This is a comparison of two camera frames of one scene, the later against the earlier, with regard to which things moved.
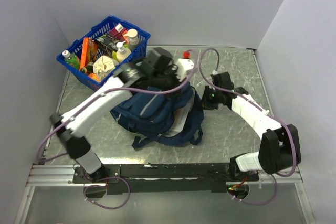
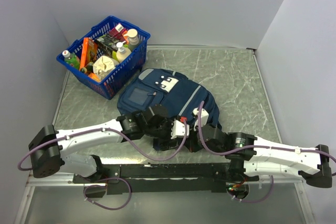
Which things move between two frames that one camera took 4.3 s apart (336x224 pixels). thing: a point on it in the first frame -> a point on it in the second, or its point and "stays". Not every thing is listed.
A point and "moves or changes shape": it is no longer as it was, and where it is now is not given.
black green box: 107,44 stays
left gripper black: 177,82 -> 164,143
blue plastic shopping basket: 109,45 stays
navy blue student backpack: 160,115 moves or changes shape
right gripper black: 205,103 -> 190,141
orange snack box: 88,52 stays
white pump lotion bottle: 122,53 stays
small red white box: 117,32 stays
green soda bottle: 71,58 stays
